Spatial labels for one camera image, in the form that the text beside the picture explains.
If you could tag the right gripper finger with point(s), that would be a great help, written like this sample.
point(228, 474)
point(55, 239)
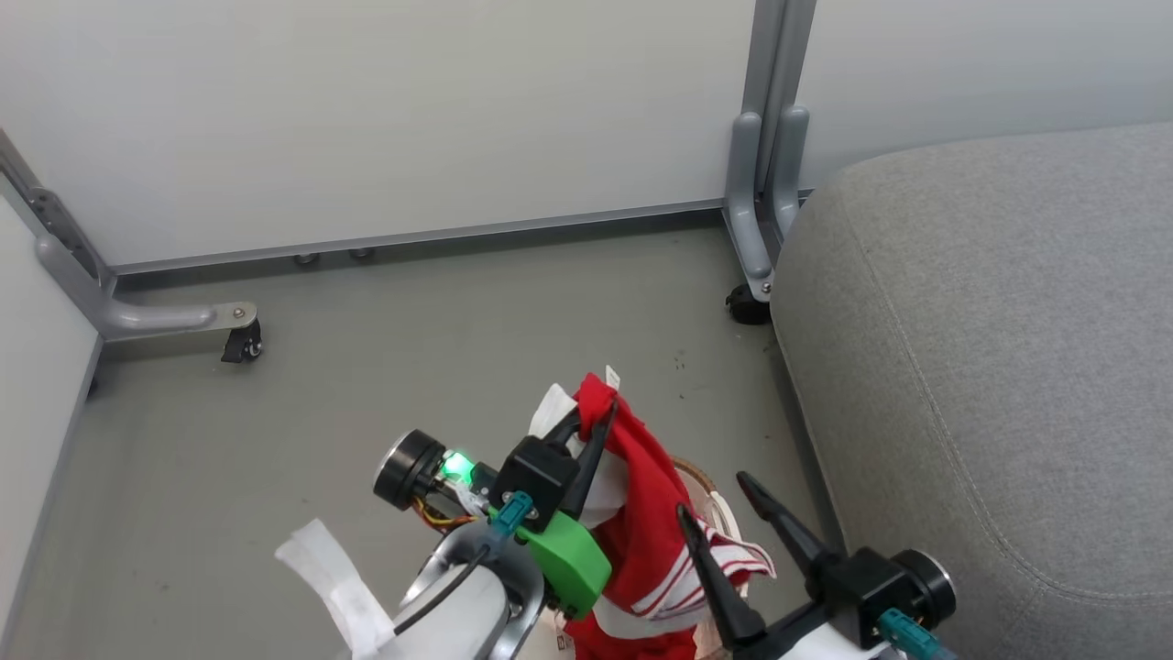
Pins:
point(788, 527)
point(719, 587)

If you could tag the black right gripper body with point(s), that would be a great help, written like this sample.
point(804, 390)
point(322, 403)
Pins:
point(861, 582)

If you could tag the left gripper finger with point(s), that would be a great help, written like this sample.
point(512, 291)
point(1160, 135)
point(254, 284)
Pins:
point(591, 458)
point(566, 429)

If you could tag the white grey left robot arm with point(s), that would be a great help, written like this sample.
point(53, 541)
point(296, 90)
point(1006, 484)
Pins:
point(467, 610)

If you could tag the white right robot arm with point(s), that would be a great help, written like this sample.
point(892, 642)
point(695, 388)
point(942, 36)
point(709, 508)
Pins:
point(834, 646)

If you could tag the grey partition leg double post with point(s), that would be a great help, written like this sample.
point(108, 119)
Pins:
point(765, 156)

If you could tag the black caster wheel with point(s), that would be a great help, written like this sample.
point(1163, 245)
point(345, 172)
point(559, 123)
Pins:
point(243, 344)
point(747, 307)

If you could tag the grey fabric sofa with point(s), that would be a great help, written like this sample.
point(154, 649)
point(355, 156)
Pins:
point(990, 385)

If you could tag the grey partition leg long foot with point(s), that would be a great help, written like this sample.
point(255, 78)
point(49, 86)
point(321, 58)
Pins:
point(110, 307)

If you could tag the red white striped garment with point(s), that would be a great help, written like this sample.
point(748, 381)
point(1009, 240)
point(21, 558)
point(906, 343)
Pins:
point(646, 541)

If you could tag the grey partition bottom rail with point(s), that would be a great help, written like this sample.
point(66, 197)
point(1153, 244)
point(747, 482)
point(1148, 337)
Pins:
point(412, 236)

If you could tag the white paper strip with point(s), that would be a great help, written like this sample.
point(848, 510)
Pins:
point(334, 577)

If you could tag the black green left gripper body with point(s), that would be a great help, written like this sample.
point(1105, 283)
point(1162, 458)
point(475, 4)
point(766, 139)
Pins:
point(541, 477)

